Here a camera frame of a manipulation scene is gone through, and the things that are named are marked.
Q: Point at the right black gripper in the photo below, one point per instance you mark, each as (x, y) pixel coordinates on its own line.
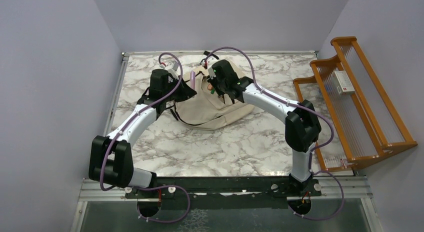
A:
(212, 81)

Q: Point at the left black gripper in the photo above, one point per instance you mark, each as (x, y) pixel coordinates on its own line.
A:
(186, 92)

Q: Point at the pink highlighter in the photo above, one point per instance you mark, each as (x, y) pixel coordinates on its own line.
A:
(193, 80)

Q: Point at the cream canvas backpack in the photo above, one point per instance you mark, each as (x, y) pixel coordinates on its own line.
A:
(206, 111)

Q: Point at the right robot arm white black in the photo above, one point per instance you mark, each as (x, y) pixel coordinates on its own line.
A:
(302, 127)

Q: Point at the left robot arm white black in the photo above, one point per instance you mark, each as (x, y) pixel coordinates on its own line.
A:
(111, 160)

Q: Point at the small white box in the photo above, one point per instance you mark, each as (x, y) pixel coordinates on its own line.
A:
(342, 82)

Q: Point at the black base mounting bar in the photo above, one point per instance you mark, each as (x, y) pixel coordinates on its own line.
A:
(176, 193)

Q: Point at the wooden shelf rack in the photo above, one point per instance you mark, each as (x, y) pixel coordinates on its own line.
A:
(366, 122)

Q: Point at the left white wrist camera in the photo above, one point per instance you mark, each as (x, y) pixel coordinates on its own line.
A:
(172, 68)

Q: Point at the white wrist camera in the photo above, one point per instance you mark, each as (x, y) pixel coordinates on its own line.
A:
(207, 63)
(172, 68)

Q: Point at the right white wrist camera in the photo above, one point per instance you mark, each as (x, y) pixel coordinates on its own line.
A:
(207, 63)

